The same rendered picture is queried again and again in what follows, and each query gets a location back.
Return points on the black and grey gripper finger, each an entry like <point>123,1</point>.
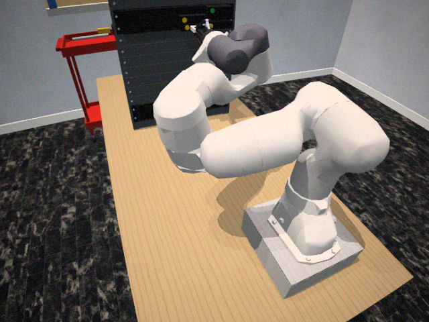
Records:
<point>205,22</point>
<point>198,36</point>

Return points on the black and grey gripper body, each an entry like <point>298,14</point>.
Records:
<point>206,32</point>

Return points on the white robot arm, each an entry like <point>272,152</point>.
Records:
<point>348,139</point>

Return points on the dark grey server rack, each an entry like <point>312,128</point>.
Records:
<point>151,60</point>

